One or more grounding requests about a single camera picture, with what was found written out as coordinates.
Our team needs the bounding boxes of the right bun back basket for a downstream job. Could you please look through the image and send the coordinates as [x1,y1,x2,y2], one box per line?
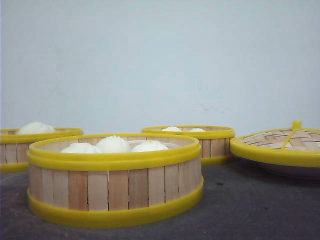
[189,127,206,132]

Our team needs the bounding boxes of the woven steamer lid yellow rim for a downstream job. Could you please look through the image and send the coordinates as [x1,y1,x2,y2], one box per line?
[230,120,320,168]

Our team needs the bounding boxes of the left white bun front basket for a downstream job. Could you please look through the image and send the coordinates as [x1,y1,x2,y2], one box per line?
[60,142,102,154]

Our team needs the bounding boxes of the right white bun front basket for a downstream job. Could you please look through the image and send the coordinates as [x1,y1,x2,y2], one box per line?
[131,140,169,153]

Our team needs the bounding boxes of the white plate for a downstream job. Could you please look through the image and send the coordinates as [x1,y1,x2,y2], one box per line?
[257,162,320,180]

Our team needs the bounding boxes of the bamboo steamer basket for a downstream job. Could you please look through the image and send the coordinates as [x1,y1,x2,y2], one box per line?
[0,127,83,173]
[27,133,204,229]

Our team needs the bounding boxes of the middle white bun front basket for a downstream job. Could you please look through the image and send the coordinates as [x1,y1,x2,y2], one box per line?
[95,135,131,153]

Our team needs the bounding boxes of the left bun back basket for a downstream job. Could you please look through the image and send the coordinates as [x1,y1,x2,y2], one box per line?
[161,126,182,132]

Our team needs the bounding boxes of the white bun basket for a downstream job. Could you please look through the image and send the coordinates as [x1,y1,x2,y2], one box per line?
[95,135,131,153]
[60,142,102,154]
[131,140,169,153]
[16,121,56,135]

